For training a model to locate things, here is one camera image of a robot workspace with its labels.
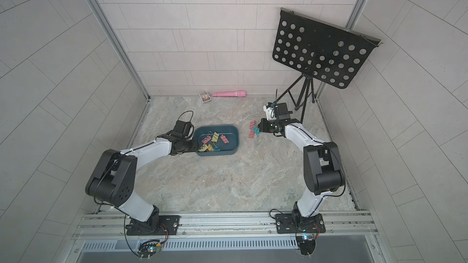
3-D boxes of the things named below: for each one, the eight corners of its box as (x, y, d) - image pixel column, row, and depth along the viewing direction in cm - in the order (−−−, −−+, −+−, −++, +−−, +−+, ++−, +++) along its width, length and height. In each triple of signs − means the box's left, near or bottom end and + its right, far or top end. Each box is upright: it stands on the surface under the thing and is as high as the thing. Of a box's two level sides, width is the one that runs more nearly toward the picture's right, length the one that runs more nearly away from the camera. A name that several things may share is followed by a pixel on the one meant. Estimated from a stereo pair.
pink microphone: (213, 97, 119) (212, 94, 117) (213, 94, 122) (213, 90, 119) (245, 98, 119) (245, 94, 117) (245, 94, 122) (245, 90, 119)
